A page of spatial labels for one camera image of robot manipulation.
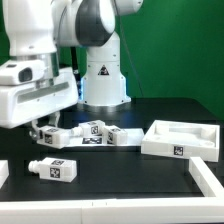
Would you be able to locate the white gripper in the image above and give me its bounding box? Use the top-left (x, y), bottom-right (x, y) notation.
top-left (0, 67), bottom-right (78, 141)

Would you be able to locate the white square tabletop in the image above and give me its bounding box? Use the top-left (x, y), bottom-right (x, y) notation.
top-left (141, 120), bottom-right (220, 162)

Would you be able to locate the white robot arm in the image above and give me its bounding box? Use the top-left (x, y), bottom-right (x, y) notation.
top-left (0, 0), bottom-right (144, 140)

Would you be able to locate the white marker sheet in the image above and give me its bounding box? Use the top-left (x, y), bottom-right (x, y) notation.
top-left (68, 128), bottom-right (144, 147)

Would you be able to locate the white obstacle fence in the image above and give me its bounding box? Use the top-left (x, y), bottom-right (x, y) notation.
top-left (0, 157), bottom-right (224, 224)

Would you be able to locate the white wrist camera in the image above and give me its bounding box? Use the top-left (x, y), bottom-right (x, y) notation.
top-left (0, 60), bottom-right (45, 86)

